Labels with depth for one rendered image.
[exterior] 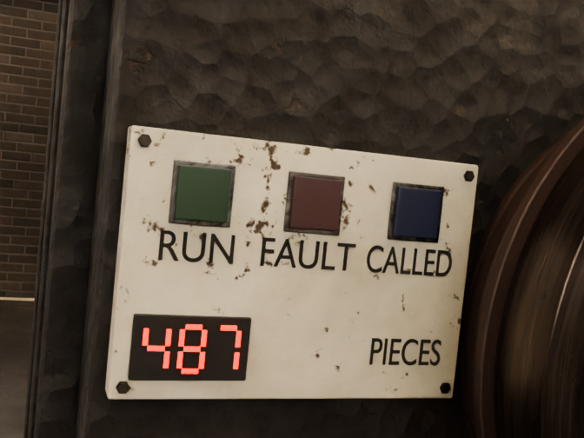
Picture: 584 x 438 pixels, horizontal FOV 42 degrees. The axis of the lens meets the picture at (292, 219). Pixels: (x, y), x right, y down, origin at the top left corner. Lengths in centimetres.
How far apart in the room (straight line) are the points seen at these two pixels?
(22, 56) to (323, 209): 603
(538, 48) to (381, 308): 24
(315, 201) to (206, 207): 8
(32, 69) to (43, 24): 36
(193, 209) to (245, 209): 4
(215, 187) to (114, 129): 8
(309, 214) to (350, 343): 10
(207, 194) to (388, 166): 14
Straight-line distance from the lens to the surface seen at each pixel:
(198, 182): 50
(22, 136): 646
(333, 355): 56
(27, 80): 649
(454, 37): 61
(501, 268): 53
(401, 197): 55
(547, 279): 50
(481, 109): 62
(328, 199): 53
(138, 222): 50
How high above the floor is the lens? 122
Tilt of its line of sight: 3 degrees down
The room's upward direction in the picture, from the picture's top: 6 degrees clockwise
